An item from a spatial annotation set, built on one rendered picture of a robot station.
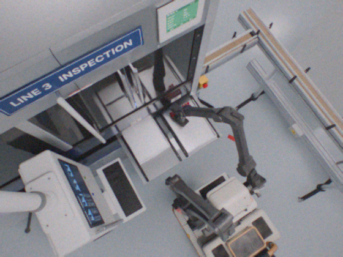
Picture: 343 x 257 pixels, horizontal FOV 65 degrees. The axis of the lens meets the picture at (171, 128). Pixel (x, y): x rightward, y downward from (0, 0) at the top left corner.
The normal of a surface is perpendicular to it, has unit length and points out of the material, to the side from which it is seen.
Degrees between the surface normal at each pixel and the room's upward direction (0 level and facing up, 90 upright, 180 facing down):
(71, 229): 0
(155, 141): 0
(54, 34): 0
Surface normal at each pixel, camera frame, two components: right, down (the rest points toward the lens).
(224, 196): -0.35, -0.75
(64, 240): 0.01, -0.25
